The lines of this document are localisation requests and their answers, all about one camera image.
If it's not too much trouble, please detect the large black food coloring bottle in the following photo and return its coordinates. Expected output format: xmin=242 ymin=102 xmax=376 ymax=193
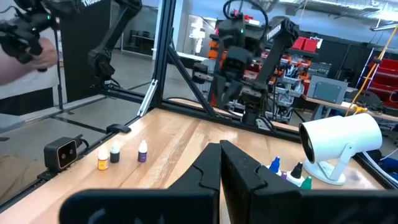
xmin=285 ymin=161 xmax=305 ymax=188

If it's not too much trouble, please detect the small black dropper bottle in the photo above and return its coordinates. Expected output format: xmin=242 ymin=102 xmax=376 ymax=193
xmin=109 ymin=140 xmax=121 ymax=164

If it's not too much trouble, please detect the large green food coloring bottle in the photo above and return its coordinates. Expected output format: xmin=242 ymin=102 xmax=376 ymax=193
xmin=299 ymin=175 xmax=313 ymax=191

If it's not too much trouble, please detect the person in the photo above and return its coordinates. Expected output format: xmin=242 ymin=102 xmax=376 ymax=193
xmin=0 ymin=26 xmax=60 ymax=116

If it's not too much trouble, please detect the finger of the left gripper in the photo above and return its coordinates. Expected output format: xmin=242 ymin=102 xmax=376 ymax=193
xmin=230 ymin=79 xmax=246 ymax=101
xmin=215 ymin=75 xmax=232 ymax=108

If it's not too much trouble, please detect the person's hand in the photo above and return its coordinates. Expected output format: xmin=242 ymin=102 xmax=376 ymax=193
xmin=29 ymin=36 xmax=60 ymax=73

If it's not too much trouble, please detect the black frame bracket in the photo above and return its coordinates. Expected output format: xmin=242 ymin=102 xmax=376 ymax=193
xmin=106 ymin=123 xmax=132 ymax=135

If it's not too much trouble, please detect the black shelf unit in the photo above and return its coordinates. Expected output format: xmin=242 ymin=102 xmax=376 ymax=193
xmin=121 ymin=29 xmax=155 ymax=57

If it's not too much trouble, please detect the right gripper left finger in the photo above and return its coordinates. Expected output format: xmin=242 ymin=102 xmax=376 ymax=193
xmin=169 ymin=142 xmax=223 ymax=224

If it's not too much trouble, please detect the grey metal box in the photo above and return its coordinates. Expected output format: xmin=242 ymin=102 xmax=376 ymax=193
xmin=306 ymin=75 xmax=349 ymax=105

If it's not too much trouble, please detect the wooden workbench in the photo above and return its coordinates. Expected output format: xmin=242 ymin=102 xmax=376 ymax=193
xmin=300 ymin=93 xmax=398 ymax=123

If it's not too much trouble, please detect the parts storage rack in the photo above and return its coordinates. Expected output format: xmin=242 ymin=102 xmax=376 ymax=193
xmin=264 ymin=46 xmax=312 ymax=124

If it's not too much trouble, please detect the black table-level camera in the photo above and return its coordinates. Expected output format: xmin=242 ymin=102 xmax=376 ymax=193
xmin=43 ymin=136 xmax=79 ymax=174

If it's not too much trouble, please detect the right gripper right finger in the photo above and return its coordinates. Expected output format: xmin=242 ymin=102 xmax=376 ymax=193
xmin=220 ymin=139 xmax=303 ymax=224

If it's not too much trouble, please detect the white projector cable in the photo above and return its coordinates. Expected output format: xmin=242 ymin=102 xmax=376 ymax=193
xmin=361 ymin=150 xmax=398 ymax=185

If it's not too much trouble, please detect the large blue food coloring bottle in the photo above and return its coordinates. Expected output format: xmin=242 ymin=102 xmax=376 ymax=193
xmin=268 ymin=156 xmax=282 ymax=175

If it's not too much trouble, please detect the red tool cabinet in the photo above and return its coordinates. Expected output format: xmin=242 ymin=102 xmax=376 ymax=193
xmin=371 ymin=57 xmax=398 ymax=109

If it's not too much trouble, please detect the white cylindrical projector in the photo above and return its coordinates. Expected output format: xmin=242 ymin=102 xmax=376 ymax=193
xmin=298 ymin=112 xmax=384 ymax=187

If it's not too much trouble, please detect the small violet dropper bottle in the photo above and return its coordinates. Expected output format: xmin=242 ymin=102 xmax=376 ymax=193
xmin=137 ymin=139 xmax=149 ymax=164

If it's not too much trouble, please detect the silver metal bracket strip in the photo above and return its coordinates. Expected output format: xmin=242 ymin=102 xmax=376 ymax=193
xmin=137 ymin=78 xmax=159 ymax=118

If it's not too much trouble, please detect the red plastic bin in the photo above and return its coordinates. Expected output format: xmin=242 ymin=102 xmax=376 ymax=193
xmin=291 ymin=36 xmax=307 ymax=51
xmin=303 ymin=37 xmax=320 ymax=53

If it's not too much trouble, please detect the small red dropper bottle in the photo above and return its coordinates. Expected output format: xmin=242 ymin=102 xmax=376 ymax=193
xmin=97 ymin=146 xmax=110 ymax=171

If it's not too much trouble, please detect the black upright panel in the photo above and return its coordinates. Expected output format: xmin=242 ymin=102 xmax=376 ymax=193
xmin=59 ymin=0 xmax=113 ymax=103

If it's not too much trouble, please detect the yellow hanging cable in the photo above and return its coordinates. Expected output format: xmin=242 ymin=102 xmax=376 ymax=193
xmin=344 ymin=26 xmax=398 ymax=118

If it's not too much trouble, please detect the person's forearm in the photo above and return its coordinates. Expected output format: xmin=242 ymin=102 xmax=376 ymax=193
xmin=0 ymin=51 xmax=43 ymax=87

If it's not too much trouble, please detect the blue plastic storage bin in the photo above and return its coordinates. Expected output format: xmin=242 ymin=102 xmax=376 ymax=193
xmin=379 ymin=156 xmax=398 ymax=175

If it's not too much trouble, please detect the black left wrist camera cable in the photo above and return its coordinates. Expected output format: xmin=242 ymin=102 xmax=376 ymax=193
xmin=222 ymin=0 xmax=270 ymax=37

